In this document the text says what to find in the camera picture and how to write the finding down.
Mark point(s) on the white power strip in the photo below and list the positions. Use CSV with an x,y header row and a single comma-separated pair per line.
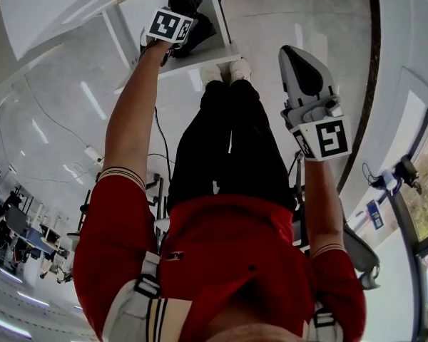
x,y
93,154

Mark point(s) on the person's red shirt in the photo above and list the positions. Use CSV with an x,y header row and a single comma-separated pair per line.
x,y
217,255

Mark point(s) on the blue and white gadget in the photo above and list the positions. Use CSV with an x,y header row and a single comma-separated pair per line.
x,y
390,181

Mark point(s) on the person's left forearm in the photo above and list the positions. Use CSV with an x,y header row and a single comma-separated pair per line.
x,y
128,112

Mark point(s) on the blue box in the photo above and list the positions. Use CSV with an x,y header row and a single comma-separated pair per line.
x,y
374,215

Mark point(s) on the person's right white shoe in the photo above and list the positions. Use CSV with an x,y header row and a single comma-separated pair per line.
x,y
240,70

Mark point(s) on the person's right forearm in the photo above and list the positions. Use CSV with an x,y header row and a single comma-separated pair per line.
x,y
321,205

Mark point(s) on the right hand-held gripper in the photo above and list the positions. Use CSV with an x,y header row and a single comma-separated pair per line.
x,y
328,137

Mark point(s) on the person's white shoe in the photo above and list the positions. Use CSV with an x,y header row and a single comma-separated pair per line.
x,y
211,74
240,70

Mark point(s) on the white chest harness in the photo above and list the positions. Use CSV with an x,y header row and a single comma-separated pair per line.
x,y
128,308

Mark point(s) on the person's left white shoe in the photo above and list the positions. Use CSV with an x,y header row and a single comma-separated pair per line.
x,y
211,74

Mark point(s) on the black device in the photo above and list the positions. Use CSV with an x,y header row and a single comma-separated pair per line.
x,y
410,171

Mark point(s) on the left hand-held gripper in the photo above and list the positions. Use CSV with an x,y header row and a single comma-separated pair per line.
x,y
167,25

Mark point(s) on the person's black trousers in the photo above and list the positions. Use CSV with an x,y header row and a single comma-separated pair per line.
x,y
235,155

